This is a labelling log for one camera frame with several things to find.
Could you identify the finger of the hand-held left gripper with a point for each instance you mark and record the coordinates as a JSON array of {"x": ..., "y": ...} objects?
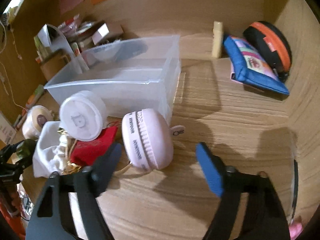
[
  {"x": 11, "y": 171},
  {"x": 23, "y": 148}
]

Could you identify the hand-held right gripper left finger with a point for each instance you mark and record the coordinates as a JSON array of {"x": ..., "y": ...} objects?
[{"x": 110, "y": 162}]

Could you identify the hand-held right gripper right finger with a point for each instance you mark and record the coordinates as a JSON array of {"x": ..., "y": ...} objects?
[{"x": 207, "y": 165}]

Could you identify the red pouch with gold clasp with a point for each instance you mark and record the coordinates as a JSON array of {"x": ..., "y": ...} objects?
[{"x": 92, "y": 147}]

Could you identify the tape roll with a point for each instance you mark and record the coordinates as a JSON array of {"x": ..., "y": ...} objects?
[{"x": 36, "y": 122}]

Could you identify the pink round case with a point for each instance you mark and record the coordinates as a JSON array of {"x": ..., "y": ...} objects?
[{"x": 152, "y": 140}]

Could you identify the white round lidded container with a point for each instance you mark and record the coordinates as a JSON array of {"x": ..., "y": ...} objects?
[{"x": 80, "y": 117}]

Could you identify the clear plastic storage bin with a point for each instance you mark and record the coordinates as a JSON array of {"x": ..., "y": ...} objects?
[{"x": 112, "y": 92}]

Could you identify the wooden desktop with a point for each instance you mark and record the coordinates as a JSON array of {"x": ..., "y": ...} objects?
[{"x": 225, "y": 120}]

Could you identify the clear jar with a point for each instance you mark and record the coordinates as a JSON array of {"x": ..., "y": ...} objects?
[{"x": 25, "y": 202}]

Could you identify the white cardboard box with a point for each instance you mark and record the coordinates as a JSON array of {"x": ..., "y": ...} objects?
[{"x": 5, "y": 130}]

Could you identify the red bag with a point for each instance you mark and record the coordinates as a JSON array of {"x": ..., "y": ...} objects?
[{"x": 10, "y": 225}]

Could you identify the brown cardboard box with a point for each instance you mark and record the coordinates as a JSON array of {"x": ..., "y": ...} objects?
[{"x": 51, "y": 66}]

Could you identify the blue pencil case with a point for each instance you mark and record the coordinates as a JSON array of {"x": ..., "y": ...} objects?
[{"x": 250, "y": 75}]

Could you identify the white bowl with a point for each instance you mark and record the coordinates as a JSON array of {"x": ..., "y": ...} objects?
[{"x": 107, "y": 52}]

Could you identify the pink fluffy object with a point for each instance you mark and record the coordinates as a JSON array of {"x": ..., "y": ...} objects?
[{"x": 296, "y": 231}]

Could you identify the fruit print carton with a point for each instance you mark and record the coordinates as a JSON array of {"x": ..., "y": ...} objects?
[{"x": 75, "y": 48}]

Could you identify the white paper slip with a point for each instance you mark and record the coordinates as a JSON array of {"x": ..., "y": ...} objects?
[{"x": 45, "y": 36}]

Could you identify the cream bottle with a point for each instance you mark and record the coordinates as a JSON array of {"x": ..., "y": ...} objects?
[{"x": 217, "y": 42}]

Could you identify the pink and white box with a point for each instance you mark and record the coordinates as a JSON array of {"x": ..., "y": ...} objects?
[{"x": 102, "y": 31}]

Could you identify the small brown box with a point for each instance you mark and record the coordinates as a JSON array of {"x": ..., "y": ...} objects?
[{"x": 116, "y": 28}]

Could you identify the black and orange case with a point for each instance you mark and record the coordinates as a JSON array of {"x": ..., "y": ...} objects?
[{"x": 260, "y": 40}]

